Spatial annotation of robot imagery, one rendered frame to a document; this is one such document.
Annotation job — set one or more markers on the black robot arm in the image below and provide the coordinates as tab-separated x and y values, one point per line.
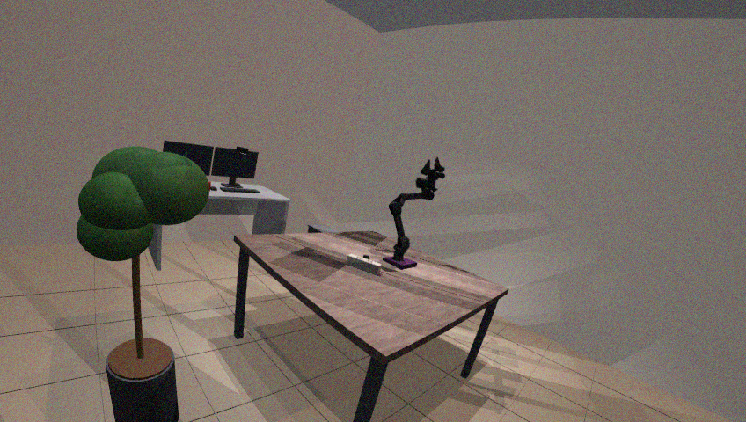
395	207

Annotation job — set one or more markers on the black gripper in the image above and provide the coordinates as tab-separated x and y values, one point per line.
432	173

